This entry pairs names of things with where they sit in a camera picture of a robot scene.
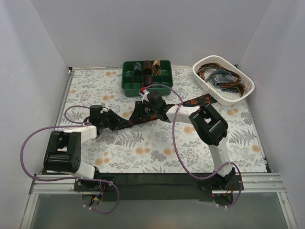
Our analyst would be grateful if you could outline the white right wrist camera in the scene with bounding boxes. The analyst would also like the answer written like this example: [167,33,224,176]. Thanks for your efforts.
[139,87,150,104]

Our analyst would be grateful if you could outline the dark red rolled tie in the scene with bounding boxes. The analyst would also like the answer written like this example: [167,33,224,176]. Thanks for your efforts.
[142,60,152,76]

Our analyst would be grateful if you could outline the black tie orange flowers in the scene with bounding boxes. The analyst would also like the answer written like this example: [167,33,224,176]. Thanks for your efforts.
[124,94,217,129]

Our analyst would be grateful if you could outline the aluminium front frame rail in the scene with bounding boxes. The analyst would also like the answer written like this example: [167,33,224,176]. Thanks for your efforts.
[21,173,297,229]

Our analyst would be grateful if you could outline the red navy striped rolled tie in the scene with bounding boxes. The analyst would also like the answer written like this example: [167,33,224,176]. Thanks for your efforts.
[143,75,153,87]

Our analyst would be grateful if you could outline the gold patterned rolled tie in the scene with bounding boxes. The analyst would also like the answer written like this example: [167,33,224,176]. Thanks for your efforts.
[152,60,162,75]

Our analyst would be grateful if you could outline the floral patterned table mat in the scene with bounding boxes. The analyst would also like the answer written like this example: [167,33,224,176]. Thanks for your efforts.
[61,69,267,173]

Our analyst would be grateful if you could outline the navy patterned rolled tie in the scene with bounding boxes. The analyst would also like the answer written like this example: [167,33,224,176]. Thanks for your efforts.
[133,62,142,76]

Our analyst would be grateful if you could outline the tangled ties in basket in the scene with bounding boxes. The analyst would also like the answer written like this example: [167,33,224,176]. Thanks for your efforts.
[196,62,245,96]

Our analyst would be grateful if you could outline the green compartment organizer tray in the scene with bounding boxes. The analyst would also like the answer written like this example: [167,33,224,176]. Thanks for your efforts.
[121,60,173,97]

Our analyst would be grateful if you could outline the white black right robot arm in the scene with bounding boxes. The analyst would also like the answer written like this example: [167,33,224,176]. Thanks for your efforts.
[129,91,236,190]

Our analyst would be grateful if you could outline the white perforated plastic basket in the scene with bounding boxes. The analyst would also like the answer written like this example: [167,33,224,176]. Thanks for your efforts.
[193,55,254,106]

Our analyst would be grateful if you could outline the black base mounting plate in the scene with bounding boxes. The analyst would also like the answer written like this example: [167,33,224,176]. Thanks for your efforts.
[74,172,244,202]

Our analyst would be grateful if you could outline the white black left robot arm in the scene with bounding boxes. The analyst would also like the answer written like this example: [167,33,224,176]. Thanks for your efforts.
[43,105,129,191]

